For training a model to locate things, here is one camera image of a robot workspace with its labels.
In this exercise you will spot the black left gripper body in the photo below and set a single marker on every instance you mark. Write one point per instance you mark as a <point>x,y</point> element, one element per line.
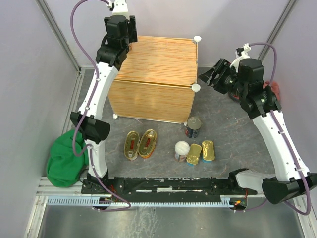
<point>132,36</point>

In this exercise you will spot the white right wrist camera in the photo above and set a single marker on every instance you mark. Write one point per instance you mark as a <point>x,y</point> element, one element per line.
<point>242,52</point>

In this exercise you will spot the gold rectangular tin right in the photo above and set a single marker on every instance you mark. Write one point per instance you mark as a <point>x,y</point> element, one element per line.
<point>208,151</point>

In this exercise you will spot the gold rectangular tin left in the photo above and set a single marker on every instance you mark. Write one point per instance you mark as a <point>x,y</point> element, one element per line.
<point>194,154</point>

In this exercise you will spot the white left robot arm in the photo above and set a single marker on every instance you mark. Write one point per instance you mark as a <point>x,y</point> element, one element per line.
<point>88,119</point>

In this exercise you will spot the green cloth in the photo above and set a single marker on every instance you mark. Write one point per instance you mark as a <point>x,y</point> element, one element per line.
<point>64,167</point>

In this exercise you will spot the red oval tin right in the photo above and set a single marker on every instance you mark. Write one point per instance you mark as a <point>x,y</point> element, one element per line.
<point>147,143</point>

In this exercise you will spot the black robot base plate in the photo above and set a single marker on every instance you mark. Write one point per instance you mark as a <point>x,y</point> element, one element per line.
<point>167,190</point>

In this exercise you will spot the red cloth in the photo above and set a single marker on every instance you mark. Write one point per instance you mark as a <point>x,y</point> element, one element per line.
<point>275,88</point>

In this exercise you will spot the red oval tin left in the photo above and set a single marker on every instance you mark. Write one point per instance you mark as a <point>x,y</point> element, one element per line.
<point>131,145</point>

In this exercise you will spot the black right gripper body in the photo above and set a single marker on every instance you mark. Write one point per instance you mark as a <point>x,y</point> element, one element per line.
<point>227,81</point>

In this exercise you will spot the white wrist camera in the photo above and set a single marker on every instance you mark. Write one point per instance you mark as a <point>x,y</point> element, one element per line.
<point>242,52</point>
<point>118,7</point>

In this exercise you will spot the wooden cube cabinet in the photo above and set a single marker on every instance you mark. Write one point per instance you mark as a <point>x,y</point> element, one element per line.
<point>155,81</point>

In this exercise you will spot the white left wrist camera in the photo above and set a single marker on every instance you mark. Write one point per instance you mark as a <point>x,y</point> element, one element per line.
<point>118,7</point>

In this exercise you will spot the red oval tin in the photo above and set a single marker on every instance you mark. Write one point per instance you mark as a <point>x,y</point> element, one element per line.
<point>131,145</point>
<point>147,143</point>

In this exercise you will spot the gold rectangular tin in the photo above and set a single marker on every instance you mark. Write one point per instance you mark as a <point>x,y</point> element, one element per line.
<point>194,154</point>
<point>208,151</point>

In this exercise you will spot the dark blue round can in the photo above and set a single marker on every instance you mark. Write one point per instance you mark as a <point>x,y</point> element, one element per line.
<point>193,126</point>

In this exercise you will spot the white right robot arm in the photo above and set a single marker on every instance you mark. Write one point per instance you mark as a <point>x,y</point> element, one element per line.
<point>292,178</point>

